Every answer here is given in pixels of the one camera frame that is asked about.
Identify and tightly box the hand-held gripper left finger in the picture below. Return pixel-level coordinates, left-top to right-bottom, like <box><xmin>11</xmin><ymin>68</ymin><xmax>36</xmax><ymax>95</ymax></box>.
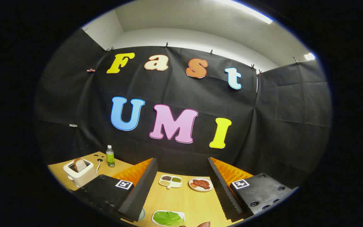
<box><xmin>74</xmin><ymin>158</ymin><xmax>158</xmax><ymax>222</ymax></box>

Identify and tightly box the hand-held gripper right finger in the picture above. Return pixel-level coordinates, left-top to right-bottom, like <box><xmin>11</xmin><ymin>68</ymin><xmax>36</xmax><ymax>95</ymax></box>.
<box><xmin>207</xmin><ymin>157</ymin><xmax>299</xmax><ymax>222</ymax></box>

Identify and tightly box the green lettuce leaf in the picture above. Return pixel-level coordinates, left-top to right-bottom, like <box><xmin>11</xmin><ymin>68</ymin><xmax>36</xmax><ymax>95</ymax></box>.
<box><xmin>153</xmin><ymin>211</ymin><xmax>184</xmax><ymax>227</ymax></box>

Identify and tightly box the white bread slice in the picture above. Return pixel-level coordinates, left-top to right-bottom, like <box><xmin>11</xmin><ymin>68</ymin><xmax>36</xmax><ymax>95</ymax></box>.
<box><xmin>73</xmin><ymin>158</ymin><xmax>87</xmax><ymax>172</ymax></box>

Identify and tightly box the white oval plate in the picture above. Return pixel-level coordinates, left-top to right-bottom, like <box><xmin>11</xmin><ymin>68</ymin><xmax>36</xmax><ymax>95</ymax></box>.
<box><xmin>189</xmin><ymin>177</ymin><xmax>214</xmax><ymax>192</ymax></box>

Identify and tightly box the red meat slice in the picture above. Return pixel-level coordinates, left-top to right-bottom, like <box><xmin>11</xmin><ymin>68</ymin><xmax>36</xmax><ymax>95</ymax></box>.
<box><xmin>192</xmin><ymin>179</ymin><xmax>211</xmax><ymax>190</ymax></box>

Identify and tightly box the white divided dish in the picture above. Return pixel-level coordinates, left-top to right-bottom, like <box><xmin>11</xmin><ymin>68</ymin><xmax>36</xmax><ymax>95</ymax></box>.
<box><xmin>159</xmin><ymin>174</ymin><xmax>182</xmax><ymax>189</ymax></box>

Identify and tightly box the green label drink bottle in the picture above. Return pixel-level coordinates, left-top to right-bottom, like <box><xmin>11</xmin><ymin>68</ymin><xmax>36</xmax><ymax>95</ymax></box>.
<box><xmin>106</xmin><ymin>145</ymin><xmax>115</xmax><ymax>167</ymax></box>

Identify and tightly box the white square plate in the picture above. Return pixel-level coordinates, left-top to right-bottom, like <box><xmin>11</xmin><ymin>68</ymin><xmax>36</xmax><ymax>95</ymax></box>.
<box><xmin>152</xmin><ymin>210</ymin><xmax>186</xmax><ymax>227</ymax></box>

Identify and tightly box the white toaster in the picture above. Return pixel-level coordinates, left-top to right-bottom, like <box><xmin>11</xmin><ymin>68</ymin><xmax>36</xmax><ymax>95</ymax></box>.
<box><xmin>63</xmin><ymin>159</ymin><xmax>97</xmax><ymax>188</ymax></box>

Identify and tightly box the black backdrop cloth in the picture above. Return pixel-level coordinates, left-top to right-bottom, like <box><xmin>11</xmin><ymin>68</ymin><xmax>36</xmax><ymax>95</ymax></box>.
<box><xmin>35</xmin><ymin>28</ymin><xmax>332</xmax><ymax>190</ymax></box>

